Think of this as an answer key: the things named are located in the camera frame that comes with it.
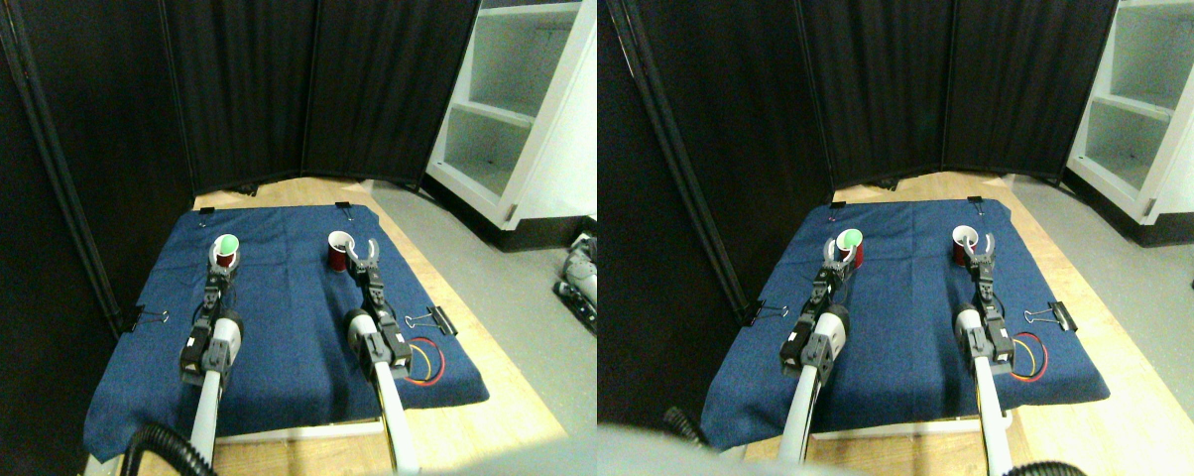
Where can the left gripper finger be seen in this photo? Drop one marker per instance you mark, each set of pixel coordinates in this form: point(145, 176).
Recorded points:
point(213, 270)
point(234, 270)
point(830, 268)
point(849, 270)

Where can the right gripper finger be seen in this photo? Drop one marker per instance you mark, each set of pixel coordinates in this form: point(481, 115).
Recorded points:
point(974, 258)
point(357, 263)
point(374, 258)
point(991, 254)

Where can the red cup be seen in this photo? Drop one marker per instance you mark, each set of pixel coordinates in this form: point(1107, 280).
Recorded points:
point(962, 254)
point(225, 259)
point(339, 260)
point(858, 256)

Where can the green ball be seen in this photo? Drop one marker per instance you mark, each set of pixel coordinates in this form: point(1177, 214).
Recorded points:
point(228, 243)
point(851, 238)

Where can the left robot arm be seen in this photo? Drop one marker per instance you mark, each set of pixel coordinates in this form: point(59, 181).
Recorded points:
point(207, 416)
point(800, 416)

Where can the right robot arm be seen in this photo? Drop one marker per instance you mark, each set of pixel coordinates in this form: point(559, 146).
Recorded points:
point(395, 416)
point(992, 416)

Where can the dark blue cloth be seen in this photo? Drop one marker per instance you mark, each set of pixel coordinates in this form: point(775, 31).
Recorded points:
point(295, 337)
point(904, 337)

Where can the black curtain stand pole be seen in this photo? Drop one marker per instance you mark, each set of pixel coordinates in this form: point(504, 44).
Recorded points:
point(59, 169)
point(678, 169)

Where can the white shelf unit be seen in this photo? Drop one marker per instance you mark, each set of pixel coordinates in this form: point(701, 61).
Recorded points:
point(547, 139)
point(1182, 129)

